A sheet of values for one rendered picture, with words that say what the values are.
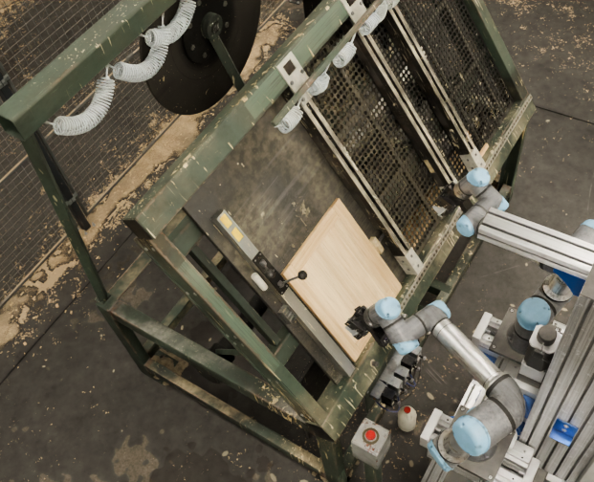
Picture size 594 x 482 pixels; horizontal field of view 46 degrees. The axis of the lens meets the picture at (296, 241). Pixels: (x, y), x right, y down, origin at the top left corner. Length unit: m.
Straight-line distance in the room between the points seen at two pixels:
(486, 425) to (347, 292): 1.08
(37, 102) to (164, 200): 0.51
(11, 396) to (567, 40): 4.68
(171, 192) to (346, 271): 0.95
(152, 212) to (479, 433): 1.22
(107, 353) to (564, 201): 3.04
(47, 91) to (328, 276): 1.31
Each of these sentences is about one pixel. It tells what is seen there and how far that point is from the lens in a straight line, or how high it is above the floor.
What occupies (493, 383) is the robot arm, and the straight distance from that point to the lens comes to 2.21.
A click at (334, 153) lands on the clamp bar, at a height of 1.55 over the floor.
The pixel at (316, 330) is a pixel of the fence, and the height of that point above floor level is 1.15.
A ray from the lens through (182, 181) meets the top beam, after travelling 2.38.
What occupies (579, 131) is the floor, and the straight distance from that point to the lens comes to 5.24.
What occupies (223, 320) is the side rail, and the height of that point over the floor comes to 1.47.
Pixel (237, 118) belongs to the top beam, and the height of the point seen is 1.92.
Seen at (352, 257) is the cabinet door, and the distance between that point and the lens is 3.00.
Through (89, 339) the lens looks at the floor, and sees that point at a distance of 4.49.
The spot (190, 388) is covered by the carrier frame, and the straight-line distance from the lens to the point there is 3.92.
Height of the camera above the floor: 3.64
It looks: 54 degrees down
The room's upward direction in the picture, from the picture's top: 11 degrees counter-clockwise
